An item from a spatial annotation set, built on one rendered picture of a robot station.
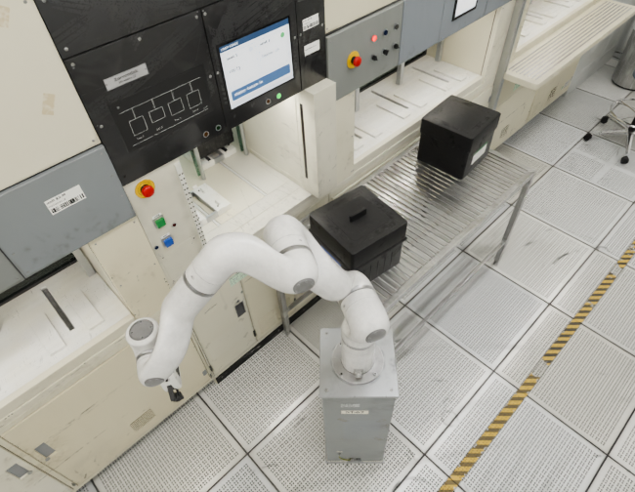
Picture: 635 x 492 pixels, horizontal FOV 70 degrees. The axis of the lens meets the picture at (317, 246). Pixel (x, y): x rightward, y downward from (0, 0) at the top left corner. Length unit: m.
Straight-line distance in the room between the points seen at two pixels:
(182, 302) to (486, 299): 2.14
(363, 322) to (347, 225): 0.56
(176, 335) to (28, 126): 0.63
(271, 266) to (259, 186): 1.22
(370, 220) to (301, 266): 0.83
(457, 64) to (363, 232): 1.69
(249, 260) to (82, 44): 0.68
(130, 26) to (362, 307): 0.98
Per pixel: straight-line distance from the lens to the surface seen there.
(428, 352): 2.66
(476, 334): 2.78
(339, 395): 1.68
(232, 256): 1.03
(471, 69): 3.15
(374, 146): 2.42
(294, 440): 2.44
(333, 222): 1.81
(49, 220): 1.49
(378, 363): 1.73
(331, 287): 1.21
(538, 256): 3.27
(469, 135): 2.32
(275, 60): 1.69
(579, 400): 2.78
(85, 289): 2.07
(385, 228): 1.79
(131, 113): 1.45
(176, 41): 1.45
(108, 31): 1.36
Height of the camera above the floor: 2.30
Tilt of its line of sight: 48 degrees down
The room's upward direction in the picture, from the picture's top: 4 degrees counter-clockwise
